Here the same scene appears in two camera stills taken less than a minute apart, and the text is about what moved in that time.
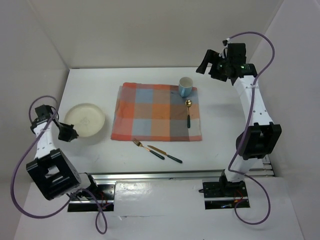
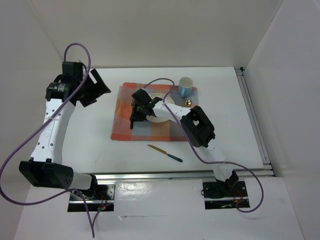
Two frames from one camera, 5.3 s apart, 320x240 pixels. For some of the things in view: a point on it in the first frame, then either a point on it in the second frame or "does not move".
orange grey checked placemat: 154,112 does not move
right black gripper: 211,56 → 135,115
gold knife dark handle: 171,157 does not move
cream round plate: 88,119 → 168,99
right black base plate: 224,195 does not move
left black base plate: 106,193 does not move
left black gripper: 68,135 → 98,89
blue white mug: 185,86 does not move
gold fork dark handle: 140,144 → 131,122
